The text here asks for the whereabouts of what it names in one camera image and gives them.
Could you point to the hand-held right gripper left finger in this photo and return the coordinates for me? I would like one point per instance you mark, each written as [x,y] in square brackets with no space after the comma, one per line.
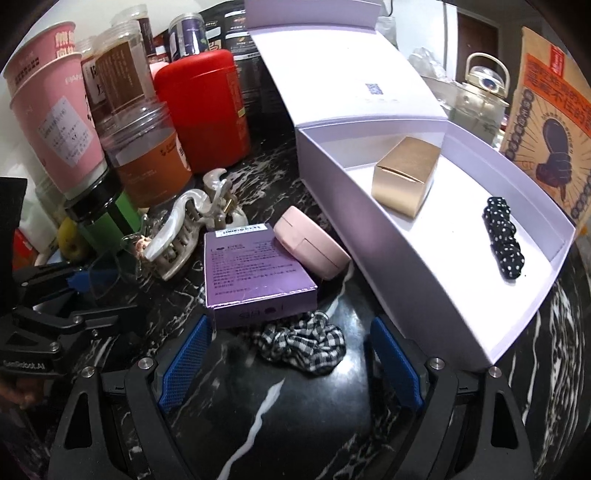
[184,364]

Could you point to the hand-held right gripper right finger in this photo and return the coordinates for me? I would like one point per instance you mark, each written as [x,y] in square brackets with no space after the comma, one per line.
[397,369]

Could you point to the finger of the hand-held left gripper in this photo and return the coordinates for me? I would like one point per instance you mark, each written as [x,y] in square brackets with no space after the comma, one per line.
[94,279]
[106,318]

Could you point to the small purple box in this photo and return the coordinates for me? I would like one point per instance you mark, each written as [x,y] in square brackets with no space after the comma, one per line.
[254,272]

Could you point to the lavender gift box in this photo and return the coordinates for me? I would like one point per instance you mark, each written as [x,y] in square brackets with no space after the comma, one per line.
[332,69]

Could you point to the person's left hand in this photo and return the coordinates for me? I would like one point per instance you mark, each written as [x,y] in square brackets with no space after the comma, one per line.
[18,393]

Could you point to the yellow fruit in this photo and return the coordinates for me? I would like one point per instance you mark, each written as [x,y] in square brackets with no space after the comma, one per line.
[71,242]

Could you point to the green bottle black lid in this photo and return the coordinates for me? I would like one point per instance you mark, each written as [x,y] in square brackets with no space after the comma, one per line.
[108,221]

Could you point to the black white checkered scrunchie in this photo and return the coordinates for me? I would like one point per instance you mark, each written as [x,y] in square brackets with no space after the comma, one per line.
[304,344]

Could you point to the pearl white hair claw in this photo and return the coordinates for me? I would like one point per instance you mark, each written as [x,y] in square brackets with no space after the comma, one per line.
[178,226]

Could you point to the orange label plastic jar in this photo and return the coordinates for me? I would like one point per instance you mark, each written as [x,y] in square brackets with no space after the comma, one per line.
[147,170]

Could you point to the pink paper cup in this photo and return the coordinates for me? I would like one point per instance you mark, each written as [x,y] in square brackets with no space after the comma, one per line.
[51,134]
[37,48]

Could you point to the pink round case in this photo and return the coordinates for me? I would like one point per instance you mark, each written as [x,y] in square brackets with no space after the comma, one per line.
[309,244]

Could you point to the black polka dot scrunchie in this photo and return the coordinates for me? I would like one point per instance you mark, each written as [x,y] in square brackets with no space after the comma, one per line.
[503,240]

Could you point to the small gold cardboard box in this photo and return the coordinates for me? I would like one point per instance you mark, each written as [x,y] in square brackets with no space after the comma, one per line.
[406,175]

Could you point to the red tin canister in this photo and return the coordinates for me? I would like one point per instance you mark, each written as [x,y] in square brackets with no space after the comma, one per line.
[203,115]

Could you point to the brown label plastic jar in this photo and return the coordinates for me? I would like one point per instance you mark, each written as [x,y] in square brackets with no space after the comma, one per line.
[120,74]

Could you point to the purple label jar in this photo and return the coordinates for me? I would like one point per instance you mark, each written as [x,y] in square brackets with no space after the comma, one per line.
[189,37]

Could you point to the clear plastic jar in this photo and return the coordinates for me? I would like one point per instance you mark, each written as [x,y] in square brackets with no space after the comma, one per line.
[131,21]

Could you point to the black printed packet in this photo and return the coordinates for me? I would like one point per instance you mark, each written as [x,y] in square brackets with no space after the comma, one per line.
[240,50]

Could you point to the glass teapot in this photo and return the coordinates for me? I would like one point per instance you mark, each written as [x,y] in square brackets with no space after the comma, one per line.
[485,92]

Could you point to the brown printed paper bag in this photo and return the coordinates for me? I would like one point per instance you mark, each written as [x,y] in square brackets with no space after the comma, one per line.
[545,115]

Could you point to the clear plastic bag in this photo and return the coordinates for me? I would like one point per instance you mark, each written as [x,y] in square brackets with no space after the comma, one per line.
[425,62]

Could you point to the brown door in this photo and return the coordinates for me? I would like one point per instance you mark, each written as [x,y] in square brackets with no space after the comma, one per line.
[475,37]

